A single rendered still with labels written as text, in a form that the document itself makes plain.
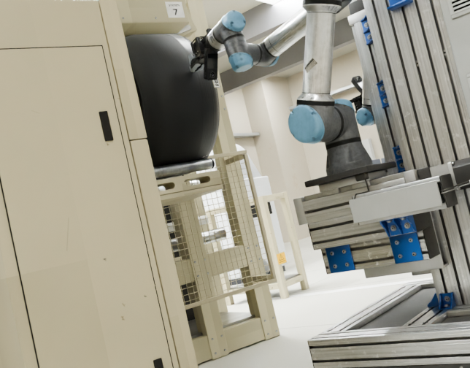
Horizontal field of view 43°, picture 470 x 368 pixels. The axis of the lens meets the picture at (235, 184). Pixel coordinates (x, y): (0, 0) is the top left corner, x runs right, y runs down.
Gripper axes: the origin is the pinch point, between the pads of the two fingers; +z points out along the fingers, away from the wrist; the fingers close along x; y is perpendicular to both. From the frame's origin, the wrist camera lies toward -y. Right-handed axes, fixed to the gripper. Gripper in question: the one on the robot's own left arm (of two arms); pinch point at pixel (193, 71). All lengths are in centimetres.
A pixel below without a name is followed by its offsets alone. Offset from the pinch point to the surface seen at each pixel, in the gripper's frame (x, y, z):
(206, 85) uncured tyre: -4.7, -5.5, 1.8
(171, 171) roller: 11.1, -32.5, 19.0
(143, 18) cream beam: -9, 47, 43
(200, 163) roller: -2.4, -31.3, 18.8
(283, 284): -146, -90, 195
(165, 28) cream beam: -24, 46, 51
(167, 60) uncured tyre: 8.4, 6.3, 2.4
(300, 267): -173, -82, 205
